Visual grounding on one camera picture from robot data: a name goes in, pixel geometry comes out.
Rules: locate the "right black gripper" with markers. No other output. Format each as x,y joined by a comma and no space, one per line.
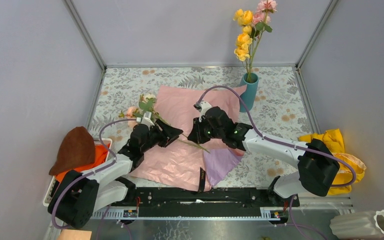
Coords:
196,135

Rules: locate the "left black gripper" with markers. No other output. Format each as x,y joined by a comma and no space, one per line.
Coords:
171,133

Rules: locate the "pink wrapping paper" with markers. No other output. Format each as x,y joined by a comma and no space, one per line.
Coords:
177,165

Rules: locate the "purple wrapping paper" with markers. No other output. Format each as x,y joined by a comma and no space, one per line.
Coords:
219,162

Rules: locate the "black ribbon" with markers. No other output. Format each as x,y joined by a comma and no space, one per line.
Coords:
202,180

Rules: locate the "peach rose stem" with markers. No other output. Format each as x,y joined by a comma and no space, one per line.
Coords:
132,112

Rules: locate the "yellow flower stems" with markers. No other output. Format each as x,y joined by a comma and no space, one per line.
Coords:
244,19

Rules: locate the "deep pink rose stem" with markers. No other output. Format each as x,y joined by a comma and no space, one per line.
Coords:
260,24

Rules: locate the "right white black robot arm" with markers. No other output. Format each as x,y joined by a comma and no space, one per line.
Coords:
316,167

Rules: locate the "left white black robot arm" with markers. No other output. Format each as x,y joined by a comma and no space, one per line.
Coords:
80,194

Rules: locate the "teal cylindrical vase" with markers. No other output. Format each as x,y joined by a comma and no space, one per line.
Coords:
251,81

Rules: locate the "white ribbed vase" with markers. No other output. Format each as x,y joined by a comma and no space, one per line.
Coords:
364,225

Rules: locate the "orange cloth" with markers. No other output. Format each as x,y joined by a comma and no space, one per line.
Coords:
101,154

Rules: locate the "floral patterned table mat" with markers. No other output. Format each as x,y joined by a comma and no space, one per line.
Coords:
278,114

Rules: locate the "brown cloth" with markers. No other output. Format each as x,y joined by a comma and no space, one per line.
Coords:
76,150

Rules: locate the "yellow cloth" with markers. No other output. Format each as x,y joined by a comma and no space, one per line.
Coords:
334,141

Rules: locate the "white plastic basket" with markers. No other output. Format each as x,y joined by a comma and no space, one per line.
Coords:
49,192

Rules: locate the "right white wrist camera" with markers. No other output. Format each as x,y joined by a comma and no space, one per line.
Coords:
202,107

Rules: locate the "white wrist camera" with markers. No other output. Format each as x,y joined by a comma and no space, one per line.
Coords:
202,107
146,119

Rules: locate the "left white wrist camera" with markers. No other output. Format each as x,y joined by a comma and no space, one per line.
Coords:
146,119

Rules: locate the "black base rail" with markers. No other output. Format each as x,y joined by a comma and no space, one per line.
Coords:
174,202

